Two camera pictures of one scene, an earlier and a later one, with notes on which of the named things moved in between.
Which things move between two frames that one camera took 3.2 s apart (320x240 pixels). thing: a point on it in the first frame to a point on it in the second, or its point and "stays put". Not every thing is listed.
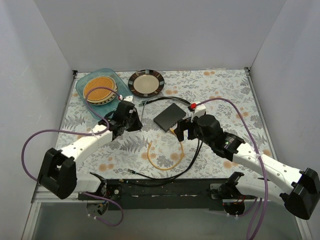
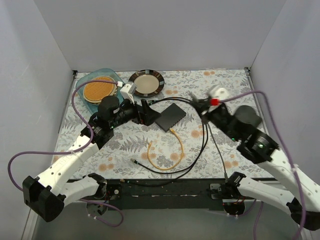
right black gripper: [188, 129] to [206, 110]
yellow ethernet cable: [149, 145] stays put
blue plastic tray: [99, 112] stays put
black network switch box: [167, 118] stays put
